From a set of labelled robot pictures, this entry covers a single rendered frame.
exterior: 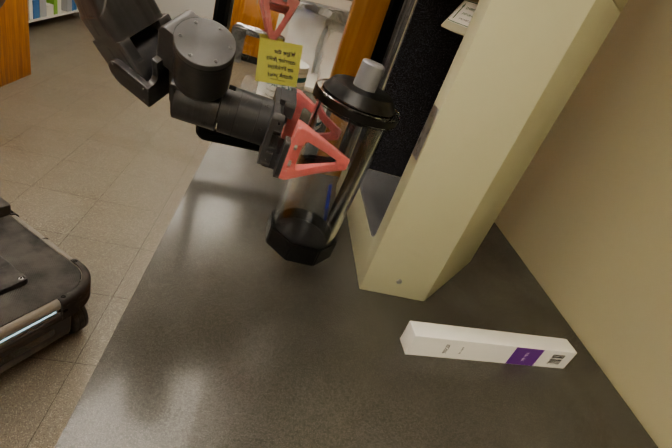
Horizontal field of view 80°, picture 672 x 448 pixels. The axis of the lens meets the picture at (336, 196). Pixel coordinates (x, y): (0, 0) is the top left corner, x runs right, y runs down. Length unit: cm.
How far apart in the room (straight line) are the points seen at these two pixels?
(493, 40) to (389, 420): 44
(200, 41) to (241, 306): 32
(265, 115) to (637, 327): 65
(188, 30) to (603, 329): 77
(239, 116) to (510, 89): 32
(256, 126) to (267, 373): 28
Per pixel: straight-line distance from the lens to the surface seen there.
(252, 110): 47
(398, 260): 61
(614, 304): 84
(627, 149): 89
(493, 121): 54
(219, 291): 56
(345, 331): 57
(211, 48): 42
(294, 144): 43
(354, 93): 45
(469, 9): 62
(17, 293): 157
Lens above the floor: 134
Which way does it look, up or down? 28 degrees down
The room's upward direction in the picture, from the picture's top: 20 degrees clockwise
